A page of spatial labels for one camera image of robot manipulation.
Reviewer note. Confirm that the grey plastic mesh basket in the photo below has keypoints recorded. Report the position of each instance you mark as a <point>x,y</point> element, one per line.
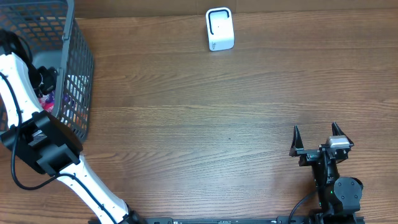
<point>55,40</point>

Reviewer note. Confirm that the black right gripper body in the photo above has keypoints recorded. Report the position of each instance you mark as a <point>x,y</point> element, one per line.
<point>308,155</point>

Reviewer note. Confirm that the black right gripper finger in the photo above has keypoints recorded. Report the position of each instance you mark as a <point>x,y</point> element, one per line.
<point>297,144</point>
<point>336,131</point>

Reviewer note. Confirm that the red purple snack packet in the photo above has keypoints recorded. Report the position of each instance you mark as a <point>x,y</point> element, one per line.
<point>47,101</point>

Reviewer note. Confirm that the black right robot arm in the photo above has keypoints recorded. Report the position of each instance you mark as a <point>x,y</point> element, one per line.
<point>339,197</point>

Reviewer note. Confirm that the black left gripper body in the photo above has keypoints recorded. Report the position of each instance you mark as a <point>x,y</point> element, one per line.
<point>47,82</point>

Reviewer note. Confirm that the white barcode scanner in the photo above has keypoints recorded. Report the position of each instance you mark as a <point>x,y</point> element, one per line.
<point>219,24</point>

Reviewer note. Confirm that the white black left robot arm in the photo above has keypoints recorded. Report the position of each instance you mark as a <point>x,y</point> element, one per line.
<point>42,141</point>

